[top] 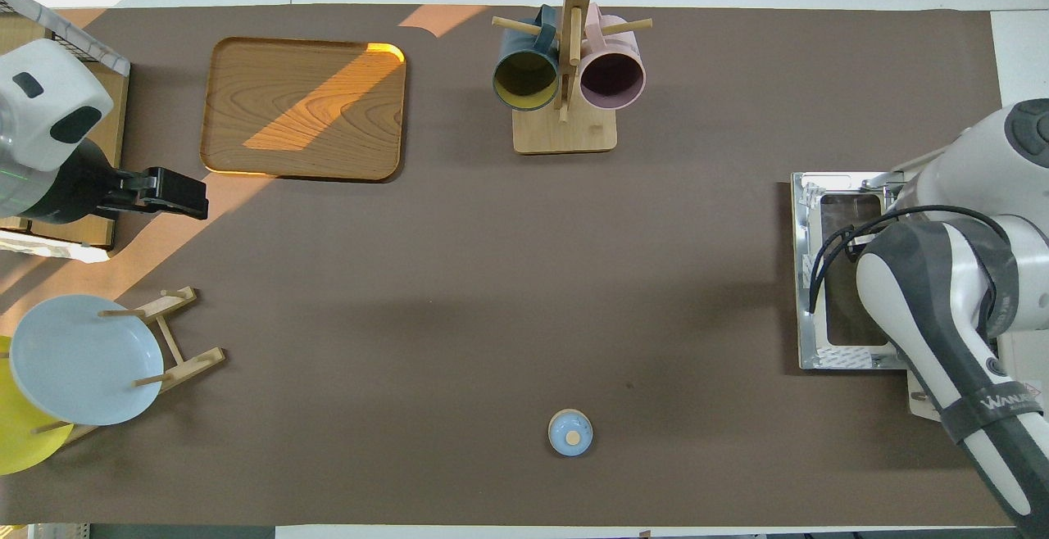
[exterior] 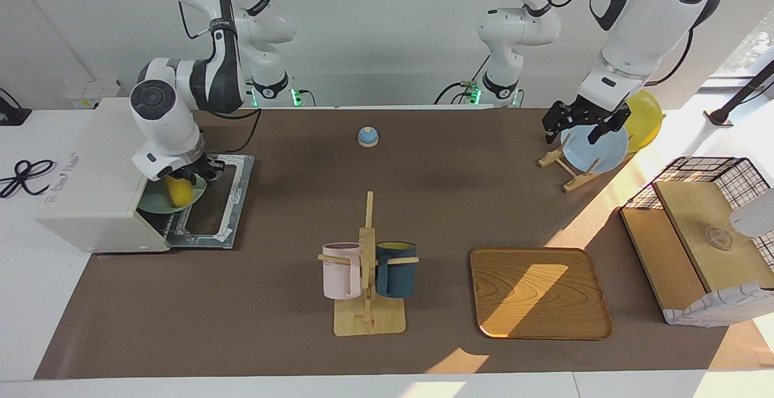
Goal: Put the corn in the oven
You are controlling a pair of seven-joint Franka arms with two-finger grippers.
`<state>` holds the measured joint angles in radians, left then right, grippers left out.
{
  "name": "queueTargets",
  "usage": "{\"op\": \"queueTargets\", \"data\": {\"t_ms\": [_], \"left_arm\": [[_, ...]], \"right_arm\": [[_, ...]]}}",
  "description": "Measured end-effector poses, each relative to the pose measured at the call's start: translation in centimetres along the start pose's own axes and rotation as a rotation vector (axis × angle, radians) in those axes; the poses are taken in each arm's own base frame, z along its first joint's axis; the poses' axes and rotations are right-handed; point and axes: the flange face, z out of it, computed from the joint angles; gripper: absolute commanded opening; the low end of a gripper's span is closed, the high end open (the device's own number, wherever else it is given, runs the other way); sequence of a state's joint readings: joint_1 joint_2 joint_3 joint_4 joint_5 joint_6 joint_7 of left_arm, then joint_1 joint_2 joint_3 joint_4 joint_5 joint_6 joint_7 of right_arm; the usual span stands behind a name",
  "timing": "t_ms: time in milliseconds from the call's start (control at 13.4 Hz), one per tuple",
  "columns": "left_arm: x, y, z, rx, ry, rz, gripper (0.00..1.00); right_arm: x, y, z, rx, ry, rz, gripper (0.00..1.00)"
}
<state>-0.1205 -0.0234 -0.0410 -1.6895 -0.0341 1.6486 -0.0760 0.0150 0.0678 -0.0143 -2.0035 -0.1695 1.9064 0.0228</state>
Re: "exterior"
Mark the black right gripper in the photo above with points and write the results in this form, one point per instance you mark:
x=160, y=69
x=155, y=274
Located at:
x=208, y=166

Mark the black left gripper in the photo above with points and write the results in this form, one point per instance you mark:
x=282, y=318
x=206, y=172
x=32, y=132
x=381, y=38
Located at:
x=589, y=112

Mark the yellow corn cob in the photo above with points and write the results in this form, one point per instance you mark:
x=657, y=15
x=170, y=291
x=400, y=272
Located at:
x=179, y=192

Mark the glass oven door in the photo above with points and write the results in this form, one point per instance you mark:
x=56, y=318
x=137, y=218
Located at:
x=239, y=204

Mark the pale green plate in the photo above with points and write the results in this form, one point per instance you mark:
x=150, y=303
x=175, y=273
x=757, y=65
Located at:
x=154, y=201

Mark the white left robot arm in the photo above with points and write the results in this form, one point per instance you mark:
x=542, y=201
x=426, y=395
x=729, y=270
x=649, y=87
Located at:
x=635, y=35

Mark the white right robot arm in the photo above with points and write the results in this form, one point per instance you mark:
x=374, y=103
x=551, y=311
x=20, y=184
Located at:
x=163, y=114

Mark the white toaster oven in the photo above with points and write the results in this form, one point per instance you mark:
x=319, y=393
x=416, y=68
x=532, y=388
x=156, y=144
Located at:
x=91, y=192

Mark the light blue plate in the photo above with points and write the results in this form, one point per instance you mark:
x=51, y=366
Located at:
x=586, y=159

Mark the wooden dish rack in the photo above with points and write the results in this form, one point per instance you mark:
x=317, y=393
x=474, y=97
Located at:
x=574, y=183

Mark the yellow plate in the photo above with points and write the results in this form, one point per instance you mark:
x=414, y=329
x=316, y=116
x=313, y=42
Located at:
x=647, y=120

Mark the brown table mat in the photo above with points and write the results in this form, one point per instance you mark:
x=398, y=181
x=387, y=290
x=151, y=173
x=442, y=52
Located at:
x=302, y=204

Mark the white socket box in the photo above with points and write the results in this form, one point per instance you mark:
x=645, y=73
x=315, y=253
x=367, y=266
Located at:
x=91, y=95

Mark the wooden step shelf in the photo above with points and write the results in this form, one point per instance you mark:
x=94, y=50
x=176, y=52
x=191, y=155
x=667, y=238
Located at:
x=689, y=216

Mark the small blue dome bell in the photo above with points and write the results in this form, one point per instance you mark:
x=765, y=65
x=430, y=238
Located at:
x=368, y=138

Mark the wooden serving tray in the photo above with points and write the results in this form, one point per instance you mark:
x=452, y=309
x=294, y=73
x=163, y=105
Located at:
x=538, y=295

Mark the pink mug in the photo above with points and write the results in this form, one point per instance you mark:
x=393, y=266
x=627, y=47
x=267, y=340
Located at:
x=340, y=274

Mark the black stand pole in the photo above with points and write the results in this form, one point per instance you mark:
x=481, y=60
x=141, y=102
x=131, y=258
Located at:
x=741, y=92

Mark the small clear glass cup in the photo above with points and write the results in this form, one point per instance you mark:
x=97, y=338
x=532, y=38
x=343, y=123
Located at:
x=718, y=239

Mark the white rounded object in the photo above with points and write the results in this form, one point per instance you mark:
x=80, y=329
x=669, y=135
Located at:
x=753, y=216

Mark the small black device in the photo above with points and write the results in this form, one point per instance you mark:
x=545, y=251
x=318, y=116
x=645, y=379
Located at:
x=12, y=114

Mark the dark blue mug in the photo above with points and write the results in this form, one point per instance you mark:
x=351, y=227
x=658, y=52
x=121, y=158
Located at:
x=396, y=271

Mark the wooden mug tree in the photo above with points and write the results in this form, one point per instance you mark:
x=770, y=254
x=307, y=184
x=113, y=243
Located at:
x=369, y=322

